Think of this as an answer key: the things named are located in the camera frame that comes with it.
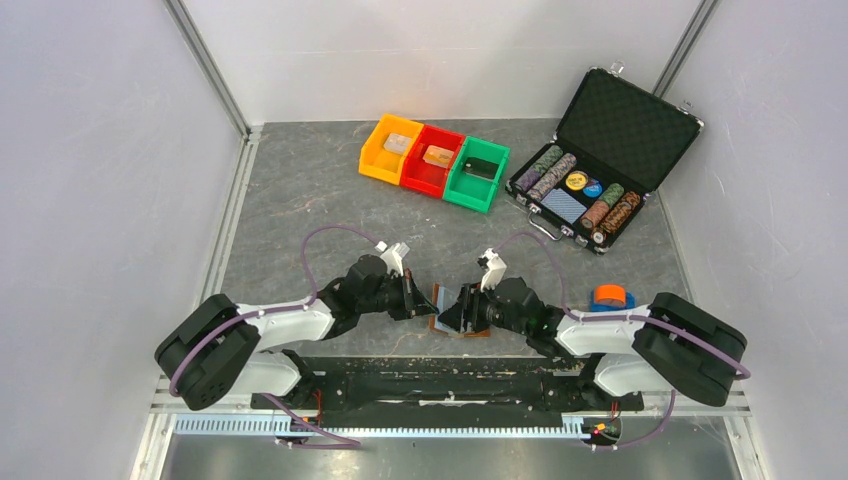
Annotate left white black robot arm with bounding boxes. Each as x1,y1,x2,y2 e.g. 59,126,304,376
154,254,438,411

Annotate orange blue tape roll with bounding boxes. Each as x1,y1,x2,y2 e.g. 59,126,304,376
589,284,636,312

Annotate yellow dealer button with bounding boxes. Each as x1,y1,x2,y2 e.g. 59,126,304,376
564,170,590,191

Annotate green plastic bin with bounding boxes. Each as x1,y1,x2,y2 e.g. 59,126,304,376
442,136,510,213

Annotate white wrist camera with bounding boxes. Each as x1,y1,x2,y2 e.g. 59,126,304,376
477,248,507,290
375,241,410,276

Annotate card stack in yellow bin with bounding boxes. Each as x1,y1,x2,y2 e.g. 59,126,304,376
383,133,412,155

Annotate brown leather card holder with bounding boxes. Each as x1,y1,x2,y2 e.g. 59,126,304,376
429,282,490,338

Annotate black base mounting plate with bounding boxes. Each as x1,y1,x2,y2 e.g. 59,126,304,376
278,350,644,428

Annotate blue playing card deck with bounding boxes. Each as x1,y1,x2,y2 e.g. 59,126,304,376
541,188,587,223

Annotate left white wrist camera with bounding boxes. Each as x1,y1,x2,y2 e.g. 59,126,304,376
375,241,410,276

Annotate card stack in red bin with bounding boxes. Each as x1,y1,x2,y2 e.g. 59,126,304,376
422,145,455,169

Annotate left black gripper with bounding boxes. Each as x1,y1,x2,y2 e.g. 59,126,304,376
358,268,439,320

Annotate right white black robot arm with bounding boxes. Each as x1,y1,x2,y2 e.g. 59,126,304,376
435,278,751,408

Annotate yellow plastic bin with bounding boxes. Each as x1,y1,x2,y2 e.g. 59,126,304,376
358,113,424,185

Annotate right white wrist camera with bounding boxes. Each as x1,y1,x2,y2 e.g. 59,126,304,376
477,248,507,290

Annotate black poker chip case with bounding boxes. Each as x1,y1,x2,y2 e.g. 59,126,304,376
505,67,704,255

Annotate red plastic bin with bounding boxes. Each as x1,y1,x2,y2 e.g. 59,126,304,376
400,124,466,199

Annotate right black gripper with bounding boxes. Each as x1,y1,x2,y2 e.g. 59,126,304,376
438,278,529,336

